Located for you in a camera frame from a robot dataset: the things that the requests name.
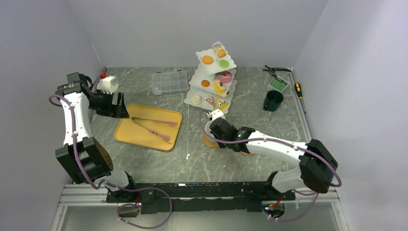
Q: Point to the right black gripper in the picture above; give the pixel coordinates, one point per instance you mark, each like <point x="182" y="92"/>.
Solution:
<point x="221" y="145"/>

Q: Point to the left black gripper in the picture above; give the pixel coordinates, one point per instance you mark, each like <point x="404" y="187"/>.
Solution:
<point x="118" y="110"/>

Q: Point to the cream triangle cake slice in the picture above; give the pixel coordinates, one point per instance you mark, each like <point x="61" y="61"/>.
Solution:
<point x="222" y="104"/>

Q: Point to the white triangle cake slice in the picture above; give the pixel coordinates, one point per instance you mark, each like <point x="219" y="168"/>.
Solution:
<point x="209" y="101"/>

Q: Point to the yellow serving tray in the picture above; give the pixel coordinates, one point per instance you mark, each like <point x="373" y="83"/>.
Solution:
<point x="129" y="132"/>

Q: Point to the white round cupcake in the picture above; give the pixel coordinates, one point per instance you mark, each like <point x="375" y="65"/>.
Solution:
<point x="196" y="99"/>

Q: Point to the yellow cake piece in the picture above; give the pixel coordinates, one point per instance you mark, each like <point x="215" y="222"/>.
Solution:
<point x="218" y="86"/>

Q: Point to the white three-tier dessert stand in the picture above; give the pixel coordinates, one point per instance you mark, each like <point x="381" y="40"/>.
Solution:
<point x="210" y="72"/>

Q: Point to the pink handled tongs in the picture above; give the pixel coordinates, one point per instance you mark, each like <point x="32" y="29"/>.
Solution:
<point x="152" y="125"/>

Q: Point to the orange round cookie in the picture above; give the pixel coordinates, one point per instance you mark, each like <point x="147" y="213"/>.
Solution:
<point x="205" y="83"/>

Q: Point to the pink cake with cherry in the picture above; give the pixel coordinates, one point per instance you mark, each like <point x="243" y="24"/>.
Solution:
<point x="225" y="78"/>

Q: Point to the green round macaron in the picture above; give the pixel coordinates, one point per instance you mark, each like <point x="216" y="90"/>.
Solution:
<point x="223" y="63"/>

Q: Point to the tan waffle round cookie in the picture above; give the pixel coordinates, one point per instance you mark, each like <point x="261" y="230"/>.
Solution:
<point x="207" y="59"/>

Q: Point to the yellow square biscuit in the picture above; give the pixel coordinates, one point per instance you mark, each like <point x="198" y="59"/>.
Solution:
<point x="220" y="52"/>

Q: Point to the white blue mug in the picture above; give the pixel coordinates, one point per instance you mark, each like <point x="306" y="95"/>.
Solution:
<point x="208" y="130"/>

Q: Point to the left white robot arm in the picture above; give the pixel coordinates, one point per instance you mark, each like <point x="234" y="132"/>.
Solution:
<point x="83" y="158"/>

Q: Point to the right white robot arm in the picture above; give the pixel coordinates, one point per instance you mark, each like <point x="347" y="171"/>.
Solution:
<point x="314" y="166"/>

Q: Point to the dark green mug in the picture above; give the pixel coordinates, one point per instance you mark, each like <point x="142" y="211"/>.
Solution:
<point x="272" y="100"/>

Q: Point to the clear plastic compartment box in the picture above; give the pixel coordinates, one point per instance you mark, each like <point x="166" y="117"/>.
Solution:
<point x="165" y="82"/>

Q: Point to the green white packet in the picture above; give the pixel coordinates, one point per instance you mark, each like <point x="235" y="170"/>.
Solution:
<point x="278" y="84"/>

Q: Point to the black pliers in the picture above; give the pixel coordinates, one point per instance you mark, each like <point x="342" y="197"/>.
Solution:
<point x="273" y="70"/>

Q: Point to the yellow black screwdriver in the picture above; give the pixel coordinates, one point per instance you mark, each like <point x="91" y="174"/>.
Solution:
<point x="298" y="91"/>

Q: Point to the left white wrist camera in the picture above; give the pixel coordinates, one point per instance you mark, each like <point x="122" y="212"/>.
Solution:
<point x="108" y="84"/>

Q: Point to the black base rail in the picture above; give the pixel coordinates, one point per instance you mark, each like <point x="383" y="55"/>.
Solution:
<point x="200" y="196"/>

